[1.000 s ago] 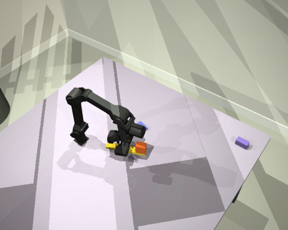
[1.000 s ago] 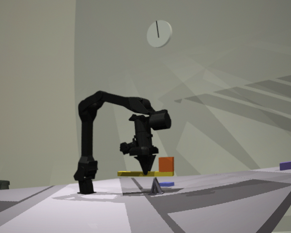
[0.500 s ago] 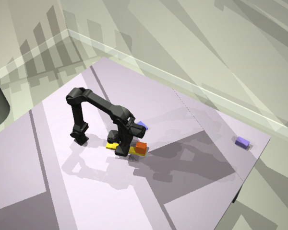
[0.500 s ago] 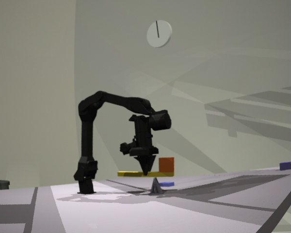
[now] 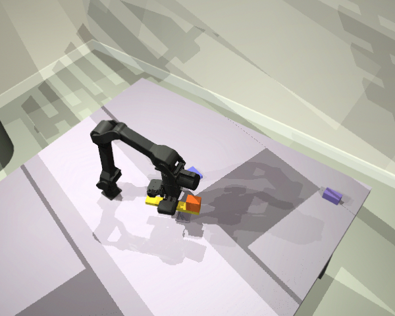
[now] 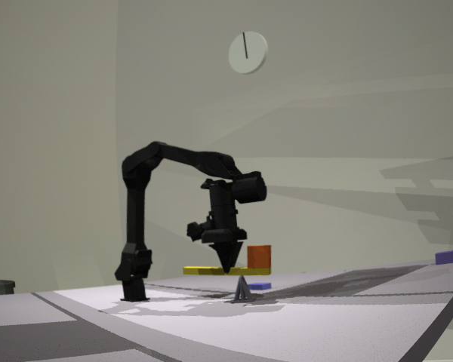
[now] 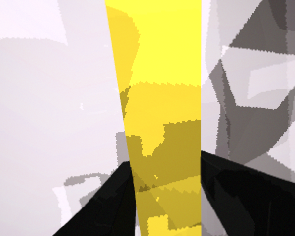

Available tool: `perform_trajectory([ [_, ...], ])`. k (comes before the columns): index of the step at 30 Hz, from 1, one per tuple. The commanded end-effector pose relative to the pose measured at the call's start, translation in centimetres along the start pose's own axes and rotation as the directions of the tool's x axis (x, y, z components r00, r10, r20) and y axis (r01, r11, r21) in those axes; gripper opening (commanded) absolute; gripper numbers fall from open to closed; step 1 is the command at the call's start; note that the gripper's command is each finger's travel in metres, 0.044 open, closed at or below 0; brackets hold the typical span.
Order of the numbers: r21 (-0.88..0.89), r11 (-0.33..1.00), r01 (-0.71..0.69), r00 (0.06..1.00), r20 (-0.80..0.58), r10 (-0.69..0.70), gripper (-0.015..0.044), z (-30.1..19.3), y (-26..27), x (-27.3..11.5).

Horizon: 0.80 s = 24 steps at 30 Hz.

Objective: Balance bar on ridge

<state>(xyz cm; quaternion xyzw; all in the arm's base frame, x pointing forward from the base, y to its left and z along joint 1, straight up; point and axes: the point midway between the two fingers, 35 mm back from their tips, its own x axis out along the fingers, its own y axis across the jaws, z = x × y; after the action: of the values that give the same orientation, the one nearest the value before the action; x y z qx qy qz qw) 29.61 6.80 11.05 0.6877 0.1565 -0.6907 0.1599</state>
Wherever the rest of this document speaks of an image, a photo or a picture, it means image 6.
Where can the blue rectangular block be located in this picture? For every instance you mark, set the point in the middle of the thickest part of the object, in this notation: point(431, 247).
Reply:
point(259, 286)

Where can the purple rectangular block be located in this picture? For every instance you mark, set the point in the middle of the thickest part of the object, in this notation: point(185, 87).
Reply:
point(444, 257)

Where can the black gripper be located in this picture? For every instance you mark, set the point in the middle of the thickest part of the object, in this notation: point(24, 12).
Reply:
point(225, 235)

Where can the yellow bar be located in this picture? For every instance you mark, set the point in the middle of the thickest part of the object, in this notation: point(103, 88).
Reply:
point(258, 259)

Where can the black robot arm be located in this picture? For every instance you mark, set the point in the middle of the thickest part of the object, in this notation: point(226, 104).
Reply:
point(136, 172)

